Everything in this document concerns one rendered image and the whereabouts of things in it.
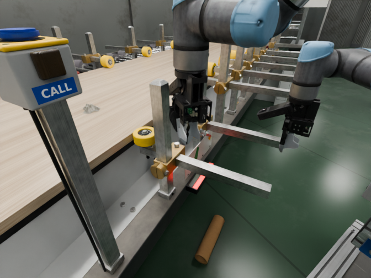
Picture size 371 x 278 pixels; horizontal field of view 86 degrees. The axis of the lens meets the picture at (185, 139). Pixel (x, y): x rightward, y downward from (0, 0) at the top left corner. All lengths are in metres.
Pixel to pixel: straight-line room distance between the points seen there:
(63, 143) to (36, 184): 0.27
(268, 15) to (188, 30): 0.14
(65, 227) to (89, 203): 0.33
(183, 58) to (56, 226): 0.58
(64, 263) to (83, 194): 0.40
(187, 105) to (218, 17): 0.17
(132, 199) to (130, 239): 0.23
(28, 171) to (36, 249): 0.22
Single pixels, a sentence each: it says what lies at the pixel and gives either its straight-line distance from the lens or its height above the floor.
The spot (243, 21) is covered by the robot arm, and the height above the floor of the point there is 1.23.
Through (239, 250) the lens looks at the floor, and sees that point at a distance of 1.45.
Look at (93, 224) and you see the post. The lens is 0.46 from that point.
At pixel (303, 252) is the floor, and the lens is 1.58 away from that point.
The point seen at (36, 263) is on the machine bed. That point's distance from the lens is 0.76.
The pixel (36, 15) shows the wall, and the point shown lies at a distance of 4.94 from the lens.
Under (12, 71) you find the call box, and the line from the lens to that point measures 0.28.
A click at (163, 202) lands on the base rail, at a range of 0.71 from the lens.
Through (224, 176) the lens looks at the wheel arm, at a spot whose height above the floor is 0.85.
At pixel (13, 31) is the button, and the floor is 1.23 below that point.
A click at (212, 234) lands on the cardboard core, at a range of 1.37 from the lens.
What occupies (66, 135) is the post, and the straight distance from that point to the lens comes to 0.34.
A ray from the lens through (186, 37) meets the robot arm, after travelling 0.42.
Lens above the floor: 1.25
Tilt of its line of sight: 33 degrees down
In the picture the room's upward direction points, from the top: straight up
